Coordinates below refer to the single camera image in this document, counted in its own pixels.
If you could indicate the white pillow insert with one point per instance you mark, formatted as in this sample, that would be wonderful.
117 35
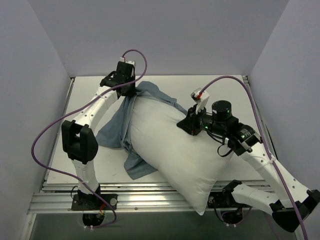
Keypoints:
190 164

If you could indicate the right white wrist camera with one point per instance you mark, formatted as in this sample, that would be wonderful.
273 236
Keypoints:
201 98

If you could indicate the aluminium mounting rail frame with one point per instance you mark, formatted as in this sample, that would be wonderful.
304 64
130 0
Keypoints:
152 193

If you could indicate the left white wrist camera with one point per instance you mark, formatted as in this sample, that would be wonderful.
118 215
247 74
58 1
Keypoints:
131 62

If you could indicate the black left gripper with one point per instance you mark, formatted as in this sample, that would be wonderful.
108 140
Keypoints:
127 90

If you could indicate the blue-grey pillowcase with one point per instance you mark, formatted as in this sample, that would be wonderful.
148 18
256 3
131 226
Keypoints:
116 133

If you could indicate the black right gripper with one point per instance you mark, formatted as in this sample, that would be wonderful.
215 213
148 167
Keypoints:
189 122

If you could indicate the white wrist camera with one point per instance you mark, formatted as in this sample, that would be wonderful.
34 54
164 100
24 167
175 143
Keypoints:
131 62
201 98

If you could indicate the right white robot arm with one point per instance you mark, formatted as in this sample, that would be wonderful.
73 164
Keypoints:
290 203

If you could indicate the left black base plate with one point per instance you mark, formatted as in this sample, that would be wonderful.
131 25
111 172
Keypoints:
89 202

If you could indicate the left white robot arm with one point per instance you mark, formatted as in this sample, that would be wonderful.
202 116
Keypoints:
78 139

